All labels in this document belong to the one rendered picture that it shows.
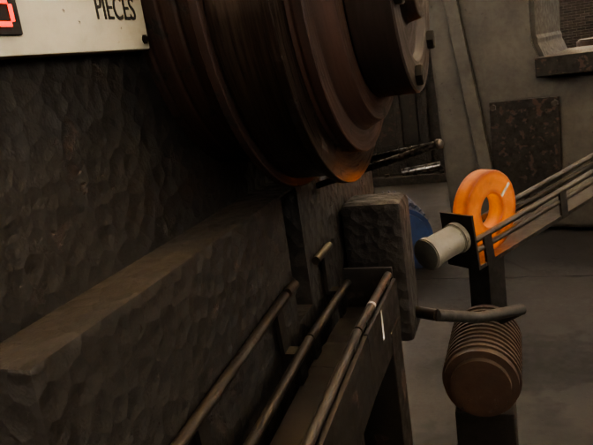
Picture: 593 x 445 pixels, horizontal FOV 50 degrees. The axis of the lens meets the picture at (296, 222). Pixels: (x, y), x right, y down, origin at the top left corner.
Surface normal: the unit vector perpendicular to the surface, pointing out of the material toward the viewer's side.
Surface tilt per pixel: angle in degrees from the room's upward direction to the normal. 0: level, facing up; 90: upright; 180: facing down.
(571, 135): 90
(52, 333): 0
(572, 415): 0
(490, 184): 90
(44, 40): 90
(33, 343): 0
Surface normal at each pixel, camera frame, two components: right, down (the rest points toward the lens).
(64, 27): 0.94, -0.05
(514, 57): -0.54, 0.28
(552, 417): -0.14, -0.96
